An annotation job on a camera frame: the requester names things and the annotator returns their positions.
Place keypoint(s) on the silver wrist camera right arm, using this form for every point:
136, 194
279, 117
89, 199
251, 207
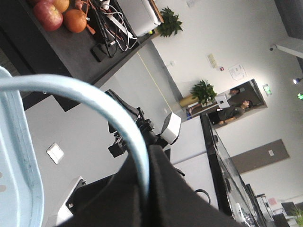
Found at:
171, 128

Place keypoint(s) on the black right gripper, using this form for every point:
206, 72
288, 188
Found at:
144, 125

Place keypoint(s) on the light blue plastic basket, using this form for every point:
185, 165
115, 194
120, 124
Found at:
23, 138

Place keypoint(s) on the red apple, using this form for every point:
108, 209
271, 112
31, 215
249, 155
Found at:
48, 15

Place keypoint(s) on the orange fruit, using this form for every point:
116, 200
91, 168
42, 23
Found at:
75, 20

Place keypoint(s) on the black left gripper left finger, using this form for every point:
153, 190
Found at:
110, 202

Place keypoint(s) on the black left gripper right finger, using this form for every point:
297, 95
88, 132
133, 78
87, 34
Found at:
173, 203

